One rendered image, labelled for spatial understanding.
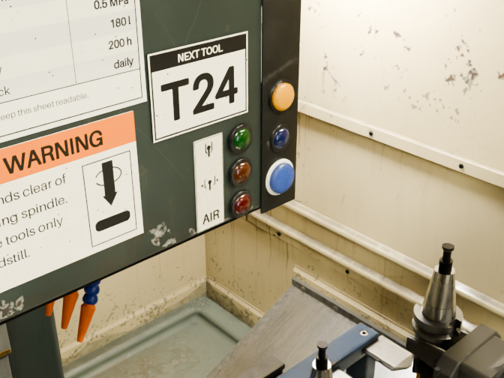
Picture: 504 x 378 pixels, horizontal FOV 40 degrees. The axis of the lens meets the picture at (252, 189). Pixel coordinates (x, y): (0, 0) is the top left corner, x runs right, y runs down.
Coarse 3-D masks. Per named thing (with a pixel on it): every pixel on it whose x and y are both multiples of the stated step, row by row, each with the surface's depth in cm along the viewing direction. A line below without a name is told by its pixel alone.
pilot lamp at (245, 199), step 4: (240, 196) 62; (244, 196) 62; (248, 196) 63; (240, 200) 62; (244, 200) 62; (248, 200) 63; (236, 204) 62; (240, 204) 62; (244, 204) 62; (248, 204) 63; (236, 208) 62; (240, 208) 62; (244, 208) 63; (248, 208) 63; (236, 212) 62; (240, 212) 62; (244, 212) 63
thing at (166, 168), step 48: (144, 0) 49; (192, 0) 51; (240, 0) 55; (144, 48) 50; (0, 144) 45; (144, 144) 53; (192, 144) 56; (144, 192) 55; (192, 192) 58; (144, 240) 56; (48, 288) 52
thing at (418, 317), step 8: (416, 304) 92; (416, 312) 91; (456, 312) 91; (416, 320) 90; (424, 320) 89; (456, 320) 90; (416, 328) 91; (424, 328) 89; (432, 328) 88; (440, 328) 88; (448, 328) 88; (456, 328) 90; (424, 336) 89; (432, 336) 89; (440, 336) 89; (448, 336) 89
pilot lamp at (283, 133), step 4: (284, 128) 63; (280, 132) 62; (284, 132) 63; (288, 132) 63; (276, 136) 62; (280, 136) 63; (284, 136) 63; (288, 136) 63; (276, 140) 62; (280, 140) 63; (284, 140) 63; (288, 140) 64; (276, 144) 63; (280, 144) 63; (284, 144) 63
